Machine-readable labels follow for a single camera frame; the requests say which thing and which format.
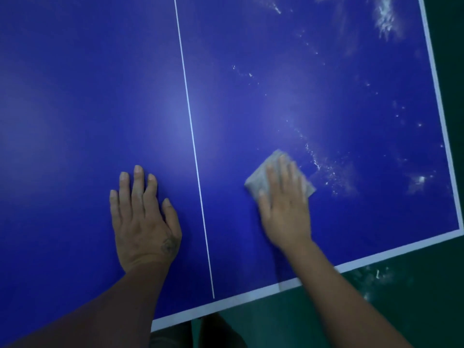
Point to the person's left hand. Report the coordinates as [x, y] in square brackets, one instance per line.
[143, 231]

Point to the person's right hand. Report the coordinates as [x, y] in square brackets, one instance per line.
[284, 217]

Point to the person's right little finger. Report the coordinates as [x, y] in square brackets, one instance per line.
[303, 192]

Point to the person's right middle finger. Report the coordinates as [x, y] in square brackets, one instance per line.
[285, 175]

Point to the person's left thumb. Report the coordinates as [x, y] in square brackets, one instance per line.
[171, 217]

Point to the person's right thumb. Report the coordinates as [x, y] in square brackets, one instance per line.
[264, 208]

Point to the person's left little finger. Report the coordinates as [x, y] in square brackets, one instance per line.
[114, 206]

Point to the person's left middle finger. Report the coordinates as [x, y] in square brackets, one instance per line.
[138, 186]

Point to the grey cleaning cloth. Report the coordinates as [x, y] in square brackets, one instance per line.
[261, 177]

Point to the person's right forearm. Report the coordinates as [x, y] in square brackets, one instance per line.
[340, 297]

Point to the person's left forearm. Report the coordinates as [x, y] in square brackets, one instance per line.
[96, 308]

